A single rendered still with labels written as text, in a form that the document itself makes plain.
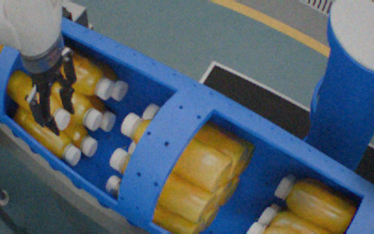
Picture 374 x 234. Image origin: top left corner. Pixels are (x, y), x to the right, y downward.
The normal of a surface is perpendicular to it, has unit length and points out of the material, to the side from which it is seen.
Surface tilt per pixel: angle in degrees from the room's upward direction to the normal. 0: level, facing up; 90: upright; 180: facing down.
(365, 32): 0
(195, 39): 0
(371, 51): 0
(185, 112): 11
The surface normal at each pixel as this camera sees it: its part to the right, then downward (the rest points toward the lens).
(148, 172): -0.30, 0.00
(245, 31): -0.01, -0.50
